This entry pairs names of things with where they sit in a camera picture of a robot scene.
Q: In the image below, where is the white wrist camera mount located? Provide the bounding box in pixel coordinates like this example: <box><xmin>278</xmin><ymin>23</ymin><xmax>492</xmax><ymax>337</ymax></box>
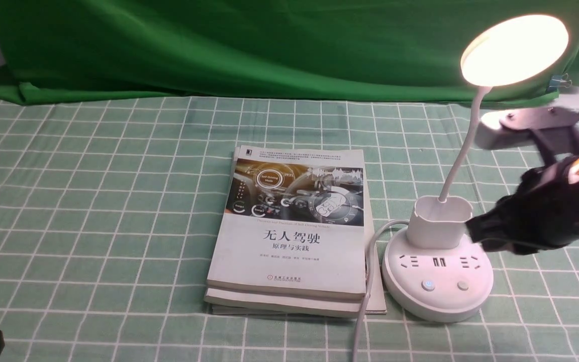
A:
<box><xmin>474</xmin><ymin>106</ymin><xmax>579</xmax><ymax>166</ymax></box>

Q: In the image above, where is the green backdrop cloth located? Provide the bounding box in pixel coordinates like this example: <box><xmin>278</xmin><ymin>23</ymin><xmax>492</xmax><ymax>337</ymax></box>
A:
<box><xmin>0</xmin><ymin>1</ymin><xmax>579</xmax><ymax>107</ymax></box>

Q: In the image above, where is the green checked tablecloth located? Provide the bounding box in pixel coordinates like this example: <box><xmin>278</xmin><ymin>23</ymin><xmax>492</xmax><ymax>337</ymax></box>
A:
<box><xmin>0</xmin><ymin>97</ymin><xmax>579</xmax><ymax>361</ymax></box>

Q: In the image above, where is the self-driving book, top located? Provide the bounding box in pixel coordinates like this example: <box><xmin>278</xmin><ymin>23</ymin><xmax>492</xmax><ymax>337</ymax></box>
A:
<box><xmin>207</xmin><ymin>146</ymin><xmax>366</xmax><ymax>301</ymax></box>

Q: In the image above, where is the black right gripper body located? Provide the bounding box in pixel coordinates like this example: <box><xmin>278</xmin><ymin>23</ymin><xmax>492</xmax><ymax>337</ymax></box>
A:
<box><xmin>465</xmin><ymin>155</ymin><xmax>579</xmax><ymax>254</ymax></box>

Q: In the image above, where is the white lamp power cable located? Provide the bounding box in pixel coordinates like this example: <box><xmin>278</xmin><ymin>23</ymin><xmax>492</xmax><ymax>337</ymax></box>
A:
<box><xmin>351</xmin><ymin>219</ymin><xmax>410</xmax><ymax>362</ymax></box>

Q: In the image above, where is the blue binder clip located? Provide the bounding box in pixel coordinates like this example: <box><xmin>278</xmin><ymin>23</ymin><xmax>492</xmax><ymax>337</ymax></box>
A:
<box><xmin>547</xmin><ymin>73</ymin><xmax>572</xmax><ymax>93</ymax></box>

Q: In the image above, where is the white desk lamp with sockets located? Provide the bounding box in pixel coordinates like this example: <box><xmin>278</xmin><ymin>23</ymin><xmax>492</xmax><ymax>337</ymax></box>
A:
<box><xmin>381</xmin><ymin>14</ymin><xmax>569</xmax><ymax>323</ymax></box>

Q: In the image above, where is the lower book under stack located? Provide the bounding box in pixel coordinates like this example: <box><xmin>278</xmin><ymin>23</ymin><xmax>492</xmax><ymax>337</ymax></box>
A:
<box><xmin>204</xmin><ymin>149</ymin><xmax>387</xmax><ymax>319</ymax></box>

